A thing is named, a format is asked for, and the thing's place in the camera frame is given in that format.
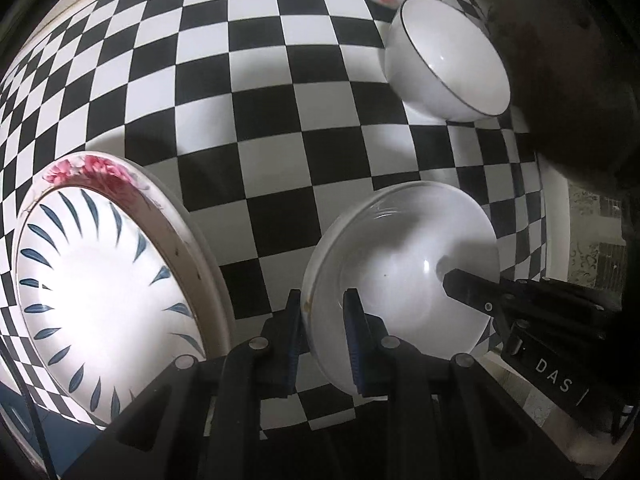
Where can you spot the white bowl with pink pattern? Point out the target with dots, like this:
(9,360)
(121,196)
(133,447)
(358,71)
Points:
(400,270)

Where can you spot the black white checkered cloth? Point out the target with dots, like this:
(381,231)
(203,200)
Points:
(250,110)

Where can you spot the white bowl with dark rim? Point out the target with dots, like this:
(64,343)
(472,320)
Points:
(450,65)

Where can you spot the blue leaf striped plate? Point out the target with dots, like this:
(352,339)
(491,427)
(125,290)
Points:
(100,300)

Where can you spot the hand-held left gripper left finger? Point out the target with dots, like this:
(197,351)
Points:
(287,350)

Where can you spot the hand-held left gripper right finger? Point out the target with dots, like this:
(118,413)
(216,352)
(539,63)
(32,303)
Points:
(356,345)

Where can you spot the pink floral plate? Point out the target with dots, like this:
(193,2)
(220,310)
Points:
(95,167)

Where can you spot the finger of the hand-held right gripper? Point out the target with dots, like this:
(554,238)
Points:
(467,287)

